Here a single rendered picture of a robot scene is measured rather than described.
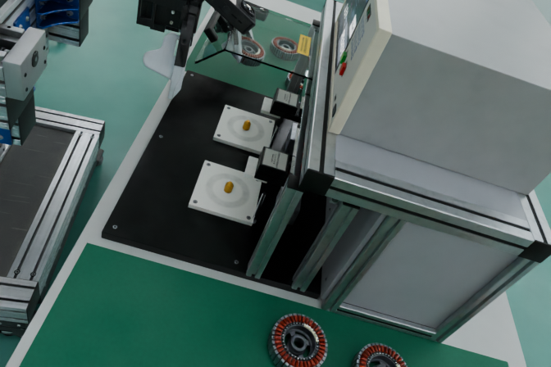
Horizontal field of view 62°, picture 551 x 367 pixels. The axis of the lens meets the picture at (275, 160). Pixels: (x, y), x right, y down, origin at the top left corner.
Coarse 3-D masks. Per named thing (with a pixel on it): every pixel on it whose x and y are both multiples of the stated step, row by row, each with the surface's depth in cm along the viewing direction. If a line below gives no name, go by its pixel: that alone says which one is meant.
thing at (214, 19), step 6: (216, 12) 109; (210, 18) 108; (216, 18) 107; (222, 18) 111; (210, 24) 104; (222, 24) 112; (204, 30) 103; (210, 30) 103; (210, 36) 104; (216, 36) 105
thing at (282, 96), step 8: (280, 88) 120; (280, 96) 118; (288, 96) 119; (296, 96) 120; (264, 104) 120; (272, 104) 117; (280, 104) 116; (288, 104) 116; (296, 104) 117; (264, 112) 118; (272, 112) 117; (280, 112) 117; (288, 112) 117; (296, 112) 119; (296, 120) 118
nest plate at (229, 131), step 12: (228, 108) 130; (228, 120) 126; (240, 120) 128; (252, 120) 130; (264, 120) 131; (216, 132) 122; (228, 132) 123; (240, 132) 125; (252, 132) 126; (264, 132) 128; (228, 144) 121; (240, 144) 121; (252, 144) 122; (264, 144) 124
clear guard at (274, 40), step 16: (256, 16) 113; (272, 16) 115; (224, 32) 107; (256, 32) 107; (272, 32) 110; (288, 32) 112; (304, 32) 115; (208, 48) 103; (224, 48) 98; (240, 48) 100; (256, 48) 102; (272, 48) 104; (288, 48) 106; (272, 64) 100; (288, 64) 101; (304, 64) 104
